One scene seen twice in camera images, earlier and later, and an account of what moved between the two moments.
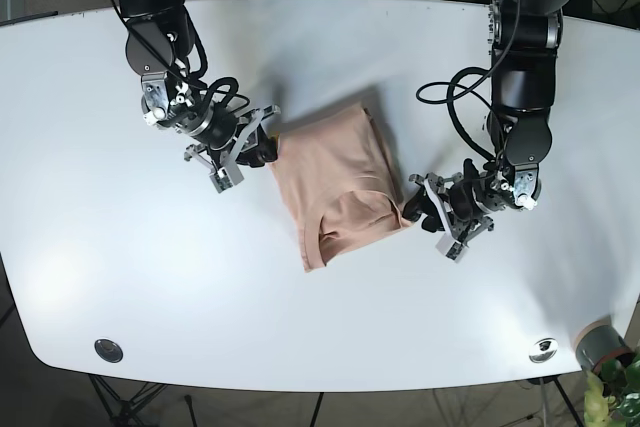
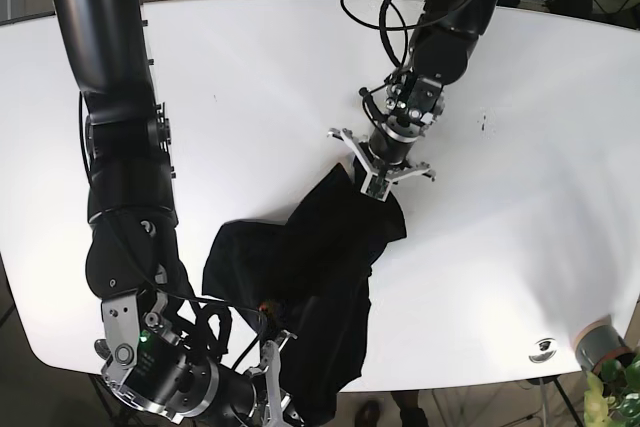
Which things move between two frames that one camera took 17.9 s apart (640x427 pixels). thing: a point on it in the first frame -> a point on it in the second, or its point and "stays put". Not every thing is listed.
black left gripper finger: (421, 204) -> (377, 184)
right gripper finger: (260, 148) -> (270, 363)
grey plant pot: (600, 342) stays put
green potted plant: (613, 399) stays put
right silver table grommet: (543, 350) stays put
